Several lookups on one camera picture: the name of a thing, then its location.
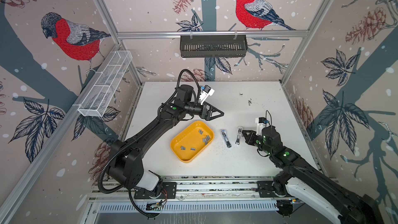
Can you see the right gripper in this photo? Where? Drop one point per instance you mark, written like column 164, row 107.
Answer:
column 250, row 137

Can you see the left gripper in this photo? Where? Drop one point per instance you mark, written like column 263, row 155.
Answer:
column 207, row 116

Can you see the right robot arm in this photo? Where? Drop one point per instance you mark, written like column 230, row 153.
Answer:
column 299, row 179

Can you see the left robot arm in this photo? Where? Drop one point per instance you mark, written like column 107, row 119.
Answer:
column 124, row 168

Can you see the yellow plastic tray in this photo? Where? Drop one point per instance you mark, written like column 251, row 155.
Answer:
column 188, row 144

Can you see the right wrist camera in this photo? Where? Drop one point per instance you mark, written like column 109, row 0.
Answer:
column 261, row 123

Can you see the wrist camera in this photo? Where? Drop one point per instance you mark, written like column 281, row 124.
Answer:
column 206, row 91
column 261, row 123

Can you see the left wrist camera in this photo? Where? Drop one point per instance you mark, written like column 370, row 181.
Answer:
column 206, row 91

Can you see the aluminium mounting rail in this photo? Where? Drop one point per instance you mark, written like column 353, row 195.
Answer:
column 200, row 188

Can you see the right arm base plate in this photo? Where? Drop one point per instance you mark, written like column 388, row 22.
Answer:
column 265, row 189

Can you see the black wall basket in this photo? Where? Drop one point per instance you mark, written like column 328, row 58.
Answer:
column 213, row 46

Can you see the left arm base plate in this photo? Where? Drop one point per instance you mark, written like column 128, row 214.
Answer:
column 163, row 190

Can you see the white wire mesh shelf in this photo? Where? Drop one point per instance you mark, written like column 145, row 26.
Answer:
column 100, row 95

